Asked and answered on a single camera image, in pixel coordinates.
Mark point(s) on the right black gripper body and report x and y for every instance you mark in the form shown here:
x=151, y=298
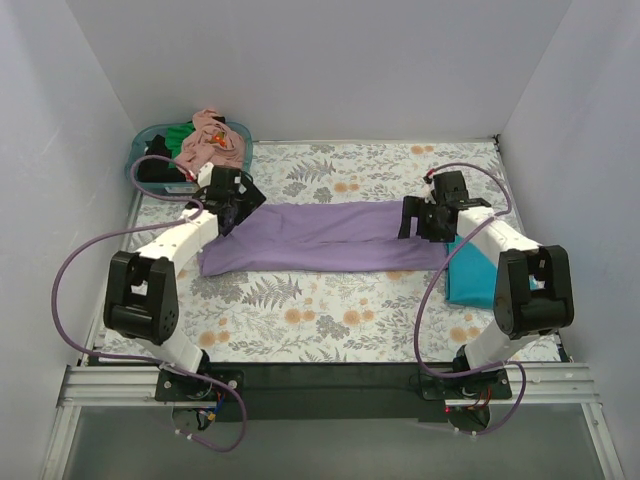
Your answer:
x=420, y=220

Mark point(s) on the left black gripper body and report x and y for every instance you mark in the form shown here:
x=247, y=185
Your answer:
x=245, y=201

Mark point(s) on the purple t shirt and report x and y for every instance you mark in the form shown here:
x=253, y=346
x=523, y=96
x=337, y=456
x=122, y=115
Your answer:
x=338, y=238

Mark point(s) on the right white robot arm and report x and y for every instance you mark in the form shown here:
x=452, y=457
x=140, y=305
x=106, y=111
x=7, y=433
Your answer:
x=533, y=294

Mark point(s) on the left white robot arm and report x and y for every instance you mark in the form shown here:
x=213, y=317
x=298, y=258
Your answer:
x=142, y=294

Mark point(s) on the pink crumpled shirt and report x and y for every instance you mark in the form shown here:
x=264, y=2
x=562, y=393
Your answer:
x=212, y=141

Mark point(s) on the green shirt in basket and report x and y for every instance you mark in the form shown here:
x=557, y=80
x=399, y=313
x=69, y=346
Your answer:
x=175, y=135

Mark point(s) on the black shirt in basket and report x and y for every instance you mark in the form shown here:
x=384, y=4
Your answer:
x=156, y=170

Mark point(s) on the folded teal t shirt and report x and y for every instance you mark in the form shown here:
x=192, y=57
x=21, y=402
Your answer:
x=471, y=279

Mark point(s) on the floral patterned table mat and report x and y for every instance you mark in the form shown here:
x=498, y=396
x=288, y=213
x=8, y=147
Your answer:
x=361, y=317

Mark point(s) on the teal plastic laundry basket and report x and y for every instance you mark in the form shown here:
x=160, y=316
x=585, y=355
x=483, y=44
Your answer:
x=138, y=148

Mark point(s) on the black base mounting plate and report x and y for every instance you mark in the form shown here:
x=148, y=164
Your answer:
x=331, y=391

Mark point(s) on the aluminium frame rail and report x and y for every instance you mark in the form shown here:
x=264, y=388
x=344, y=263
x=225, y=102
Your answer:
x=332, y=421

